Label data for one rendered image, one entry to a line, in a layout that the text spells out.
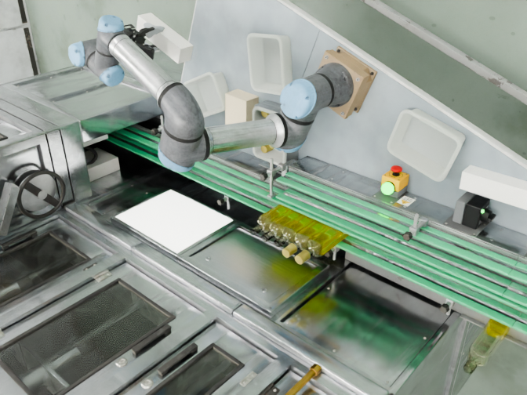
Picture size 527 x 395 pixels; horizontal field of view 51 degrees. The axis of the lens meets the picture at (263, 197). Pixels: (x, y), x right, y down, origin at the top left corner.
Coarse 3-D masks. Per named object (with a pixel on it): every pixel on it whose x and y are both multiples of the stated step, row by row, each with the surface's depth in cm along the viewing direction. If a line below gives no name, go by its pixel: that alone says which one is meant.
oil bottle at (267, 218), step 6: (270, 210) 209; (276, 210) 209; (282, 210) 209; (288, 210) 210; (264, 216) 205; (270, 216) 205; (276, 216) 205; (258, 222) 205; (264, 222) 203; (270, 222) 203; (264, 228) 204
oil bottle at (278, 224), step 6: (282, 216) 206; (288, 216) 206; (294, 216) 205; (276, 222) 202; (282, 222) 202; (288, 222) 202; (270, 228) 202; (276, 228) 200; (282, 228) 200; (276, 234) 200
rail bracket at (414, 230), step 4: (416, 216) 172; (416, 220) 173; (420, 220) 179; (424, 220) 178; (428, 220) 179; (416, 224) 174; (420, 224) 177; (424, 224) 179; (412, 228) 174; (416, 228) 174; (408, 232) 172; (412, 232) 173; (416, 232) 174; (404, 236) 172; (408, 236) 171; (412, 236) 172; (408, 240) 172
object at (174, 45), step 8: (144, 16) 202; (152, 16) 203; (160, 24) 201; (160, 32) 197; (168, 32) 199; (152, 40) 201; (160, 40) 198; (168, 40) 196; (176, 40) 196; (184, 40) 198; (160, 48) 200; (168, 48) 197; (176, 48) 194; (184, 48) 194; (192, 48) 197; (176, 56) 196; (184, 56) 197
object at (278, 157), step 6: (258, 108) 217; (264, 108) 216; (258, 114) 222; (258, 150) 229; (270, 150) 230; (276, 150) 230; (282, 150) 227; (258, 156) 228; (264, 156) 227; (270, 156) 227; (276, 156) 226; (282, 156) 226; (276, 162) 222; (282, 162) 220
